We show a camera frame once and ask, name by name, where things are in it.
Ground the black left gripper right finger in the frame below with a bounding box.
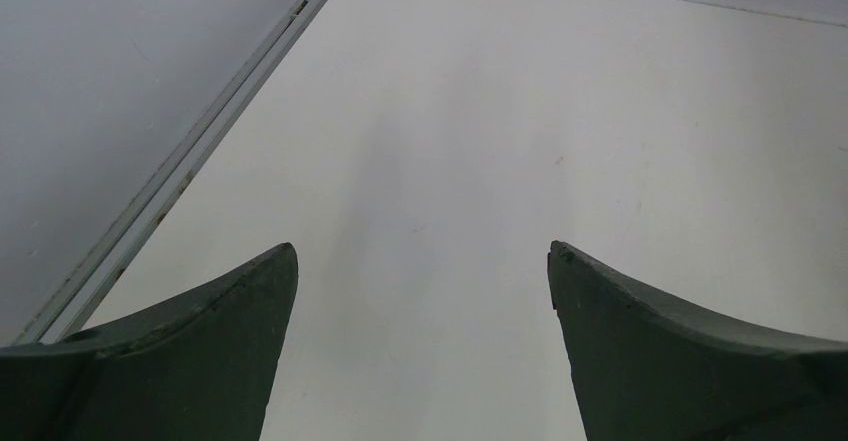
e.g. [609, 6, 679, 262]
[547, 241, 847, 440]

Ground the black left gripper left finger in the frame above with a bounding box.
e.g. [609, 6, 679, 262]
[1, 243, 298, 440]

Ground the aluminium frame rail left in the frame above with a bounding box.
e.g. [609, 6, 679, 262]
[1, 0, 326, 346]

